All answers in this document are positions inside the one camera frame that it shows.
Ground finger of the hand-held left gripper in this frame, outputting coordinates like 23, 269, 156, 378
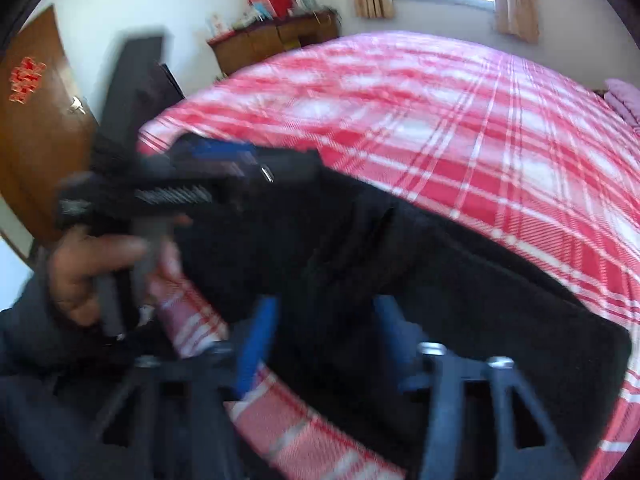
172, 139, 321, 196

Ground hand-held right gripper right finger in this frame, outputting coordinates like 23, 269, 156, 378
372, 294, 581, 480

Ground red gift bag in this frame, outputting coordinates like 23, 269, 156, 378
248, 0, 293, 18

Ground black television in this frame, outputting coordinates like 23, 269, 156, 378
102, 35, 186, 131

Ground black pants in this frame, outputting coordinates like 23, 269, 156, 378
170, 160, 633, 461

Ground red paper door decoration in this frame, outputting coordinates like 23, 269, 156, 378
9, 56, 47, 106

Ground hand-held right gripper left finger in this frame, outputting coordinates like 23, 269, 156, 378
95, 295, 280, 480

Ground wooden desk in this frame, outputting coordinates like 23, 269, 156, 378
207, 10, 341, 77

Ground pink folded blanket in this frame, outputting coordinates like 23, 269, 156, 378
602, 78, 640, 128

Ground person's left forearm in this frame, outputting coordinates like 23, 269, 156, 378
0, 262, 131, 376

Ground wooden door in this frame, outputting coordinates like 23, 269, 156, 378
0, 5, 101, 246

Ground person's left hand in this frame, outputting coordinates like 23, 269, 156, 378
50, 232, 183, 328

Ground bed with red plaid sheet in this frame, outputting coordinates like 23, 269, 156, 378
135, 32, 640, 480

